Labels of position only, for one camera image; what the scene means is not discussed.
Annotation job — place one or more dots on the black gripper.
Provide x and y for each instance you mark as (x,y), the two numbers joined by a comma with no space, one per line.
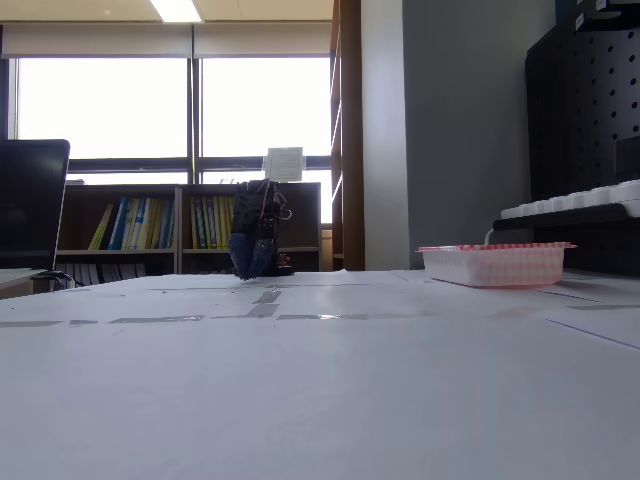
(251,248)

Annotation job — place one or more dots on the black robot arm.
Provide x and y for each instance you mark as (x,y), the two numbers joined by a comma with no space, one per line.
(250,200)

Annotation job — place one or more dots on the pink checkered tray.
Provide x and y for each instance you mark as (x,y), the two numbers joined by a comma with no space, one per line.
(495,265)

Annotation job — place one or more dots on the tape strip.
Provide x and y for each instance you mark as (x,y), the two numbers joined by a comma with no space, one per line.
(30,324)
(155,320)
(82,322)
(262,311)

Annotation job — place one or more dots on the low wooden bookshelf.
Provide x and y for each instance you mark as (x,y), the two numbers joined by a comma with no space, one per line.
(177,220)

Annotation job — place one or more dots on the white paper sign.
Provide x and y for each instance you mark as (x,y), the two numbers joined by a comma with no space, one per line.
(284,164)

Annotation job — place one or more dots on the black white binder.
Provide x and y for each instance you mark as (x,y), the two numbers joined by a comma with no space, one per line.
(125,271)
(90,274)

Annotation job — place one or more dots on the blue book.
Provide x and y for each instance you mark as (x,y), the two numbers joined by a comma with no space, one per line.
(119,225)

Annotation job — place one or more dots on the tall brown wooden shelf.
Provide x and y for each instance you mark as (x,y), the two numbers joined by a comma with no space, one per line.
(350,150)

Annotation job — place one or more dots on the leaning yellow book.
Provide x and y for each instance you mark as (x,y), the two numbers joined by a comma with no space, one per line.
(101,227)

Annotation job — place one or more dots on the white roller blind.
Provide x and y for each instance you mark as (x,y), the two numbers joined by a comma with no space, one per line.
(262,41)
(95,41)

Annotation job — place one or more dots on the computer monitor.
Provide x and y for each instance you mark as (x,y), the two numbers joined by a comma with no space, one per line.
(30,200)

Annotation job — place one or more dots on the ceiling light panel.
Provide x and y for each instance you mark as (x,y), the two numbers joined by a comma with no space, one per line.
(175,10)

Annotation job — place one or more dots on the white power strip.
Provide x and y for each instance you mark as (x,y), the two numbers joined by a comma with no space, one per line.
(575,202)

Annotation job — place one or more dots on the black desk shelf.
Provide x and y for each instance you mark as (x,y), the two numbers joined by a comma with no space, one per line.
(590,240)

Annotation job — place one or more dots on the black pegboard panel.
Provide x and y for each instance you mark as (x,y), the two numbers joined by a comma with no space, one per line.
(580,110)

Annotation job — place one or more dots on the dark plug adapter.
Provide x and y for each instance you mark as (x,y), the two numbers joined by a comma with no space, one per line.
(628,157)

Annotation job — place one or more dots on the black window frame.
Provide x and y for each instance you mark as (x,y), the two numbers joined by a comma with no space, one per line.
(194,125)

